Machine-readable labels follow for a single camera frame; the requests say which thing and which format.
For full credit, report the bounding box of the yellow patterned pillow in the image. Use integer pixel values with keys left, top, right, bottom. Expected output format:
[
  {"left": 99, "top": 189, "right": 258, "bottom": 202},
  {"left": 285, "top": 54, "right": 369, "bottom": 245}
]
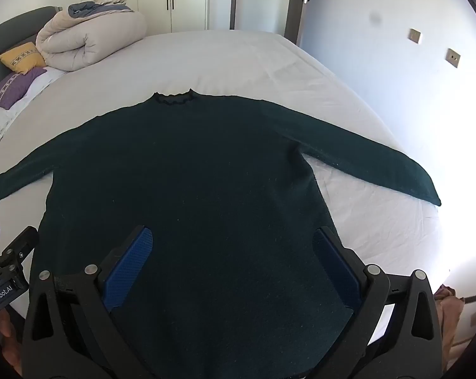
[{"left": 0, "top": 42, "right": 47, "bottom": 75}]

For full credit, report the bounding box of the dark framed door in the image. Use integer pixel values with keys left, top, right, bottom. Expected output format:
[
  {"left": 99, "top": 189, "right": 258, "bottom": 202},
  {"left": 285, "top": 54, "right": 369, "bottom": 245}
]
[{"left": 230, "top": 0, "right": 313, "bottom": 46}]

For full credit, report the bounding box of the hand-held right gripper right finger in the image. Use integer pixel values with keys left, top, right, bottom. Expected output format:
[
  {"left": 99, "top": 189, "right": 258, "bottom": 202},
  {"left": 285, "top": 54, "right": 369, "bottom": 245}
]
[{"left": 312, "top": 226, "right": 444, "bottom": 379}]

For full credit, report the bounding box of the blue grey folded blanket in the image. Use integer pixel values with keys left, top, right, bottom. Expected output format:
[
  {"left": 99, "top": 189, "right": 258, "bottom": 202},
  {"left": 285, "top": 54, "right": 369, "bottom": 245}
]
[{"left": 67, "top": 0, "right": 135, "bottom": 20}]

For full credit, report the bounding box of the purple patterned pillow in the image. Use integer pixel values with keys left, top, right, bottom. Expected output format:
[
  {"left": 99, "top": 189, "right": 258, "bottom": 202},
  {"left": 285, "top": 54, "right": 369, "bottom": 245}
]
[{"left": 0, "top": 67, "right": 48, "bottom": 110}]

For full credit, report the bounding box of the person's left hand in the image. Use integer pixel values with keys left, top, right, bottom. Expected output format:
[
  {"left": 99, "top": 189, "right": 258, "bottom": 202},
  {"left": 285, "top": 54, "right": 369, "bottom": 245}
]
[{"left": 0, "top": 308, "right": 23, "bottom": 368}]

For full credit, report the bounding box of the white bed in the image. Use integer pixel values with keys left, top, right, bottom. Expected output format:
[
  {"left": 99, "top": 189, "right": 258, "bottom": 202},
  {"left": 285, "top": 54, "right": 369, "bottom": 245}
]
[{"left": 0, "top": 29, "right": 455, "bottom": 348}]

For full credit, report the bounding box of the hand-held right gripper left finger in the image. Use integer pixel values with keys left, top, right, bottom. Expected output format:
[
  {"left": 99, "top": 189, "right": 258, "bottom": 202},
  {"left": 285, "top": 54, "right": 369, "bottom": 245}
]
[{"left": 21, "top": 225, "right": 171, "bottom": 379}]

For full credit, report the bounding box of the brown cloth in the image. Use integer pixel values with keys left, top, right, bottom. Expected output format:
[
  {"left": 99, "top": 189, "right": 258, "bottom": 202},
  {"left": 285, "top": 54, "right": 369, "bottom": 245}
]
[{"left": 434, "top": 283, "right": 465, "bottom": 368}]

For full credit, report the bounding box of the dark green sweater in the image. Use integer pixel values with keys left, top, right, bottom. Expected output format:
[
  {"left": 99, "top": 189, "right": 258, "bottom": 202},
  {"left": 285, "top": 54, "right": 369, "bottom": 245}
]
[{"left": 0, "top": 88, "right": 442, "bottom": 379}]

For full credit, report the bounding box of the rolled beige duvet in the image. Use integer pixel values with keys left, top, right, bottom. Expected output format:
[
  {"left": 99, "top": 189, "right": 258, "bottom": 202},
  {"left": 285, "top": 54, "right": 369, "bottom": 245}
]
[{"left": 35, "top": 3, "right": 148, "bottom": 72}]

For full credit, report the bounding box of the grey padded headboard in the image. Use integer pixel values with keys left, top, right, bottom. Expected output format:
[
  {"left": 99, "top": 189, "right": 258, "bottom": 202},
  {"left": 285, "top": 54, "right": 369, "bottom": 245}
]
[{"left": 0, "top": 6, "right": 63, "bottom": 114}]

